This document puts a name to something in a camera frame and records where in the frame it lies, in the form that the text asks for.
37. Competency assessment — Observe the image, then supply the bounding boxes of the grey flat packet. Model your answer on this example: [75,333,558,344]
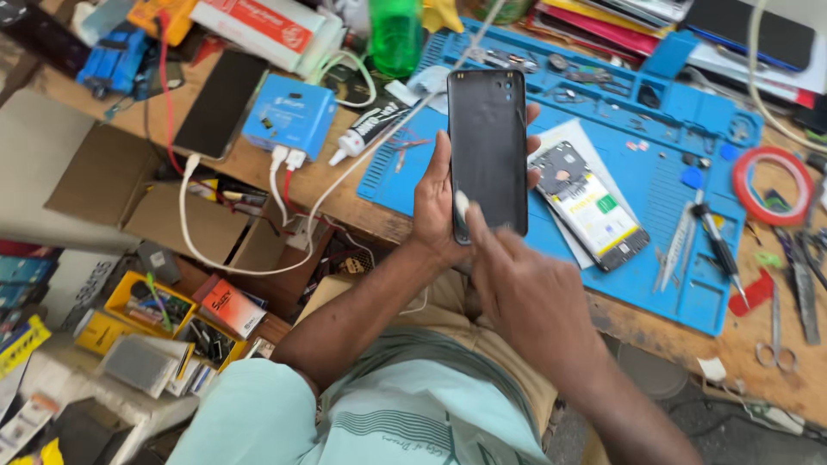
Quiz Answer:
[101,334,196,399]

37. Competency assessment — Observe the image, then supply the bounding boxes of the green plastic bottle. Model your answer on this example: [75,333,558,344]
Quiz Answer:
[367,0,425,80]

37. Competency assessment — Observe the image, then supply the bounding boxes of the white power strip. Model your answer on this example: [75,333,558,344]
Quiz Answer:
[283,215,327,254]

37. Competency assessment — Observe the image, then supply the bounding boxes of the black phone back cover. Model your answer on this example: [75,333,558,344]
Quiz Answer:
[446,68,530,247]

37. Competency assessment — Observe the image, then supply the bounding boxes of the stack of books and phones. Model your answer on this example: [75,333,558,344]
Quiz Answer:
[525,0,827,111]

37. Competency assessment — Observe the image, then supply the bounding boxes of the black precision screwdriver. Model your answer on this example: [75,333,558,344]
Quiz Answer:
[690,202,752,310]

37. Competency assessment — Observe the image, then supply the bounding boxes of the small metal scissors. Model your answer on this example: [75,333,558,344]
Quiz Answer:
[755,283,799,375]

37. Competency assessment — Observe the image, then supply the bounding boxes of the yellow cloth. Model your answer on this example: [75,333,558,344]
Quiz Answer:
[421,0,466,34]

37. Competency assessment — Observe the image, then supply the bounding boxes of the blue silicone repair mat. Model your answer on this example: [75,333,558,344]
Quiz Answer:
[355,16,765,338]

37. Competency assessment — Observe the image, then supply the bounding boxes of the yellow multimeter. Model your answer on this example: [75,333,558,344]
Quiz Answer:
[125,0,199,47]

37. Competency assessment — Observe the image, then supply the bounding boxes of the blue charger box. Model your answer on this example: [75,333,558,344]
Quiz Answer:
[242,74,338,162]

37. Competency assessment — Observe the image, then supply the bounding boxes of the red wire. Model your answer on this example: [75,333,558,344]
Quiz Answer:
[157,13,195,182]

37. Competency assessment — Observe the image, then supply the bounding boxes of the red plastic card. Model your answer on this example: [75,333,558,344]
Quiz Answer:
[728,267,775,318]

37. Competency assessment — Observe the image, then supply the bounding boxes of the thin long white cable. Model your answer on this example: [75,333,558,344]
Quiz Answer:
[304,0,508,249]

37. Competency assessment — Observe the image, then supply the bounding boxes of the metal tweezers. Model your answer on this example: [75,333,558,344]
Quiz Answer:
[652,199,697,295]

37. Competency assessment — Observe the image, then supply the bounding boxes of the white looped cable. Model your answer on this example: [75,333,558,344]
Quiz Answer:
[309,49,378,109]

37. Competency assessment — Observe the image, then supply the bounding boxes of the orange small box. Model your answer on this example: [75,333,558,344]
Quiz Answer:
[199,278,268,341]

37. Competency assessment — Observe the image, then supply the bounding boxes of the thick white cable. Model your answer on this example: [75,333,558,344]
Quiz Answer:
[746,0,827,155]

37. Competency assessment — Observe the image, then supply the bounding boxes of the person's left hand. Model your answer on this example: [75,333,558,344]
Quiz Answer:
[411,102,544,267]

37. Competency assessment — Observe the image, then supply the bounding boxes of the white printed carton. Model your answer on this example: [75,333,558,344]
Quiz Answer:
[40,248,125,332]

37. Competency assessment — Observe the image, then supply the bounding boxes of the yellow parts tray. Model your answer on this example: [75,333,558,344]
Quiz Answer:
[103,270,199,341]

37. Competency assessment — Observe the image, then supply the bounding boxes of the black smartphone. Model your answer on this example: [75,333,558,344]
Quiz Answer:
[172,50,270,162]

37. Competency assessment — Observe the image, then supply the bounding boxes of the light green shirt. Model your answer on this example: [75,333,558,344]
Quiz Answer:
[167,328,551,465]

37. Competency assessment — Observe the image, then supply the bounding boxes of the open cardboard box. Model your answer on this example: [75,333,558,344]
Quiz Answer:
[44,121,289,273]

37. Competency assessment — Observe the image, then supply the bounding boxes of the red tape roll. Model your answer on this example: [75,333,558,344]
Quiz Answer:
[732,146,815,227]

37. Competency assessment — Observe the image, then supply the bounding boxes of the white tissue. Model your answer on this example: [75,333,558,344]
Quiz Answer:
[406,65,452,116]

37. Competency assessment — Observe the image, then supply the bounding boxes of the shelf with packets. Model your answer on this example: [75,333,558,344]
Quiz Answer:
[0,238,64,388]

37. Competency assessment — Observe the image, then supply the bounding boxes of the white paper sheet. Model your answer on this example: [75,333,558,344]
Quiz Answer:
[529,118,640,271]

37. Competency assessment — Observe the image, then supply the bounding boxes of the black white glue tube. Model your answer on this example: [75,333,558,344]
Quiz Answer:
[327,97,416,168]

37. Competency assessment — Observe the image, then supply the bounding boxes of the beige trousers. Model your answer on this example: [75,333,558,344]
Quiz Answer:
[294,268,560,446]

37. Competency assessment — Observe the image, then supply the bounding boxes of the opened phone with battery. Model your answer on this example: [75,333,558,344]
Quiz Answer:
[529,141,651,273]

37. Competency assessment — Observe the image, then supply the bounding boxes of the white charging cable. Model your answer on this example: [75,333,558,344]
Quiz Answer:
[178,146,315,277]

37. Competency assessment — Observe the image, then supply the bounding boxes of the white red carton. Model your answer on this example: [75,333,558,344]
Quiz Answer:
[189,0,328,73]

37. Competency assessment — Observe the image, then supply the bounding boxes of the heap of metal hand tools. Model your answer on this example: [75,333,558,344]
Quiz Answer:
[772,155,827,346]

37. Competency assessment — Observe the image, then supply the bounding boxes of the blue plastic tool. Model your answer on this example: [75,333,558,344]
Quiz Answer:
[75,25,154,100]

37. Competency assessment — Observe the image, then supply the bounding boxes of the person's right hand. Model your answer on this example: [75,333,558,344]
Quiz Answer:
[464,202,613,391]

